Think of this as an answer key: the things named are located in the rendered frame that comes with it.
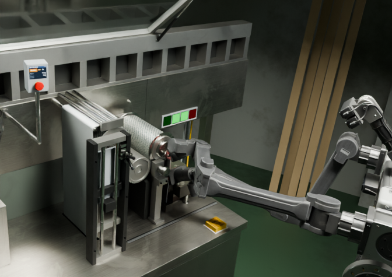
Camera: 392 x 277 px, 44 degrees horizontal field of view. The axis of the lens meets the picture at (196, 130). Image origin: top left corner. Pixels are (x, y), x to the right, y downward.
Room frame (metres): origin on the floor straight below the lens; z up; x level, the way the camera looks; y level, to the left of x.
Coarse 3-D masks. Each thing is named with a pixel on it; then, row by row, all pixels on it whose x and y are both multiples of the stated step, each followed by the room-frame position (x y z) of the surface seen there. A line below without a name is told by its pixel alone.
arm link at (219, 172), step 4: (216, 168) 1.84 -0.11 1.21; (216, 172) 1.80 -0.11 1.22; (220, 172) 1.81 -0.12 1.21; (224, 172) 1.83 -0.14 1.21; (220, 176) 1.78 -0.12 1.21; (224, 176) 1.79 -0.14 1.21; (228, 176) 1.80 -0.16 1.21; (232, 180) 1.77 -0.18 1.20; (236, 180) 1.78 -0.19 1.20; (244, 184) 1.77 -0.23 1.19; (272, 212) 1.66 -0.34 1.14; (276, 212) 1.65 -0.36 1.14; (276, 216) 1.65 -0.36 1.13; (280, 216) 1.65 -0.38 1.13; (284, 216) 1.64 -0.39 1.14; (284, 220) 1.64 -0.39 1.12
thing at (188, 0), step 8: (184, 0) 2.11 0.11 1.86; (192, 0) 2.13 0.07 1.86; (176, 8) 2.15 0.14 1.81; (184, 8) 2.16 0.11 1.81; (168, 16) 2.18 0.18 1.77; (176, 16) 2.20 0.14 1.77; (160, 24) 2.23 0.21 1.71; (136, 32) 2.23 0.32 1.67; (144, 32) 2.26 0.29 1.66; (152, 32) 2.28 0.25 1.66; (64, 40) 1.97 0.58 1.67; (72, 40) 1.99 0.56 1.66; (80, 40) 2.02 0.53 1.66; (88, 40) 2.04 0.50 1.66; (0, 48) 1.77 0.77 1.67; (8, 48) 1.79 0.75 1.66; (16, 48) 1.81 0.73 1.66
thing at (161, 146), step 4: (160, 144) 1.88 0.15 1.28; (164, 144) 1.89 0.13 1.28; (156, 148) 1.87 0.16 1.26; (160, 148) 1.87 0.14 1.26; (164, 148) 1.89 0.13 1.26; (156, 152) 1.87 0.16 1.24; (160, 152) 1.87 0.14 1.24; (164, 152) 1.89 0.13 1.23; (160, 156) 1.87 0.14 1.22; (164, 156) 1.89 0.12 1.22
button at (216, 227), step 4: (208, 220) 1.86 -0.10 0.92; (212, 220) 1.86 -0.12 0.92; (216, 220) 1.87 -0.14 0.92; (220, 220) 1.87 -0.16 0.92; (208, 224) 1.84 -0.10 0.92; (212, 224) 1.83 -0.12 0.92; (216, 224) 1.84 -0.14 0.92; (220, 224) 1.84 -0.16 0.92; (224, 224) 1.84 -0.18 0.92; (212, 228) 1.82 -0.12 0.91; (216, 228) 1.81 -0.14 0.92; (220, 228) 1.83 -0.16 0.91; (224, 228) 1.84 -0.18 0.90
